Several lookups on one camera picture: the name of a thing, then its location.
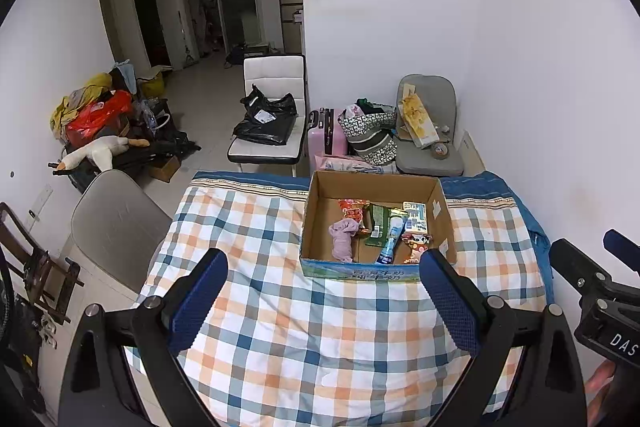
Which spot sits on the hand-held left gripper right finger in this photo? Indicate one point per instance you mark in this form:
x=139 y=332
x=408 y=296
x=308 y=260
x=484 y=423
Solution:
x=450 y=302

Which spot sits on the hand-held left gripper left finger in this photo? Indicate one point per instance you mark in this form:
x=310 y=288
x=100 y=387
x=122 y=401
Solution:
x=197 y=302

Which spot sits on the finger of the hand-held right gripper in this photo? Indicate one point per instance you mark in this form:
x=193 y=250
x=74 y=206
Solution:
x=620 y=247
x=575 y=262

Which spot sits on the red snack packet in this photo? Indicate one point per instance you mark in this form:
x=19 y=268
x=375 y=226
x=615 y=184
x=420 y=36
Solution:
x=419 y=244

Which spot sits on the blue snack packet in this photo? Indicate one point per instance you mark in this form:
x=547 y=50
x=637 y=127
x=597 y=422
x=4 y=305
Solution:
x=391 y=244

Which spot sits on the white blue tissue packet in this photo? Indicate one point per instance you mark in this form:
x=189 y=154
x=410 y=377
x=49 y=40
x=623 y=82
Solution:
x=416 y=217

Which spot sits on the green snack packet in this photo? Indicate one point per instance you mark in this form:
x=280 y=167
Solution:
x=377 y=224

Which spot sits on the purple cloth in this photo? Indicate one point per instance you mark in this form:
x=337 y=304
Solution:
x=342 y=242

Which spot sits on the orange snack packet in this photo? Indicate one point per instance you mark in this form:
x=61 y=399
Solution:
x=351 y=209

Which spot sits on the person's right hand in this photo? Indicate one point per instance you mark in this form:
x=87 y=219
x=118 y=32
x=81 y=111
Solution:
x=597 y=384

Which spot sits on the checked quilt with blue backing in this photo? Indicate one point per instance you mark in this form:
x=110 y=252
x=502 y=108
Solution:
x=300 y=337

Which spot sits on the grey shell chair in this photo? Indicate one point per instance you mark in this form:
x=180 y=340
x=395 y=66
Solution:
x=115 y=227

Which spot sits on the small brown cardboard box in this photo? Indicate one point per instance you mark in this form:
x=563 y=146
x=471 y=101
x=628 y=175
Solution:
x=165 y=168

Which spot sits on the tape roll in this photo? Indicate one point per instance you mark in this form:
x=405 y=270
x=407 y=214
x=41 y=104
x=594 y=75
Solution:
x=440 y=150

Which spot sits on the pink patterned cloth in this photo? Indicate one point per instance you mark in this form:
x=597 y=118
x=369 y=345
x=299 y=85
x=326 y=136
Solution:
x=345 y=164

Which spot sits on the dark wooden folding rack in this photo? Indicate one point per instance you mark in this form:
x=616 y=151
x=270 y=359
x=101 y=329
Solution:
x=30 y=257

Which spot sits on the small grey object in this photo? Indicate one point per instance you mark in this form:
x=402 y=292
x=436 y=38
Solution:
x=442 y=128

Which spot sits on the black white patterned bag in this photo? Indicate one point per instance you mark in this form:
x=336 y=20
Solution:
x=372 y=142

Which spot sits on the white goose plush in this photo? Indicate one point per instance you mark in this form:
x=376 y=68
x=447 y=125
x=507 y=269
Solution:
x=100 y=152

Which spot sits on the yellow printed box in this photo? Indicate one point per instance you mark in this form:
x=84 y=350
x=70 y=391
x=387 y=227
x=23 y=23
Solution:
x=417 y=117

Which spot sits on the black plastic bag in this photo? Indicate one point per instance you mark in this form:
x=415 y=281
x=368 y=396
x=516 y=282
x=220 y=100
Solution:
x=270 y=117

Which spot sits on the pink suitcase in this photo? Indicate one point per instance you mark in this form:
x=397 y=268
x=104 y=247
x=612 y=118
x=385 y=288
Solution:
x=335 y=137

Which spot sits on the red plastic bag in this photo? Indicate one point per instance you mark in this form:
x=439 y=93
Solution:
x=100 y=114

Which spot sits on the grey padded chair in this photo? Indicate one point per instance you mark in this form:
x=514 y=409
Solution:
x=435 y=89

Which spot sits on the yellow container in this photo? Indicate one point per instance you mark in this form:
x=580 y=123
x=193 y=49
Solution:
x=152 y=84

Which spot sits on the light blue cloth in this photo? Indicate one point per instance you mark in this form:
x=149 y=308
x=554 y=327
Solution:
x=129 y=77

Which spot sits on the yellow bag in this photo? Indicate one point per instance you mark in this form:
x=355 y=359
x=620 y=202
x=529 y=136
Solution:
x=97 y=82

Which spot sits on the white chair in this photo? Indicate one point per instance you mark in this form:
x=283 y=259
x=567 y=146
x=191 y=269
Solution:
x=272 y=69

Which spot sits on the white cabinet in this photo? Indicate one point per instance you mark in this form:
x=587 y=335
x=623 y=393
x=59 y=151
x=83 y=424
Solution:
x=290 y=7

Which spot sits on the white wall plate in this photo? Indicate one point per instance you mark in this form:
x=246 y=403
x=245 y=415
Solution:
x=42 y=202

